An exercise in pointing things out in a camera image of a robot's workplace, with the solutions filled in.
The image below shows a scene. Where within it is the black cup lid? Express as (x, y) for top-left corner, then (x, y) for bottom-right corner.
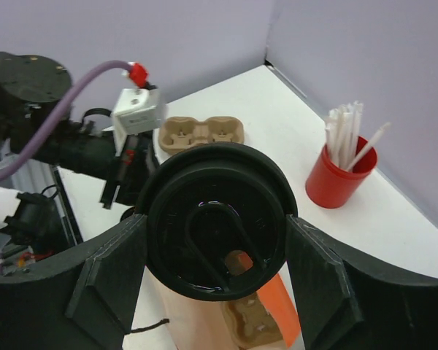
(135, 142), (298, 301)

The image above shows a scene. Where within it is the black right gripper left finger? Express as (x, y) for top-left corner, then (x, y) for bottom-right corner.
(0, 214), (147, 349)

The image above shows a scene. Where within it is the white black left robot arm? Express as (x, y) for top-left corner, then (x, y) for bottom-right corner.
(0, 52), (166, 209)

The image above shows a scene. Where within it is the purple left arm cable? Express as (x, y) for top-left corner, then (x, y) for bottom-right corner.
(0, 60), (132, 185)

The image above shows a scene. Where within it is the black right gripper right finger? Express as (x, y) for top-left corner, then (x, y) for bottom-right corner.
(286, 215), (438, 349)

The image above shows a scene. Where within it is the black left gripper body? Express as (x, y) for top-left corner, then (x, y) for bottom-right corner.
(50, 109), (159, 209)

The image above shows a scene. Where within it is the brown cardboard cup carrier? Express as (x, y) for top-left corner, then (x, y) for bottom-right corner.
(220, 293), (283, 349)

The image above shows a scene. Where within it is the red cylindrical straw holder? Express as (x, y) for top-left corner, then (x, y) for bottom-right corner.
(305, 145), (378, 209)

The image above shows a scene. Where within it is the orange paper bag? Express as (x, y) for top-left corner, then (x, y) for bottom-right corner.
(129, 262), (302, 350)

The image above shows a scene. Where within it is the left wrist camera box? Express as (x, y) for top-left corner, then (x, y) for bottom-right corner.
(111, 88), (166, 156)

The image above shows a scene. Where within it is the white wrapped straw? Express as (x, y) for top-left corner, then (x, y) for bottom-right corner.
(345, 122), (391, 171)

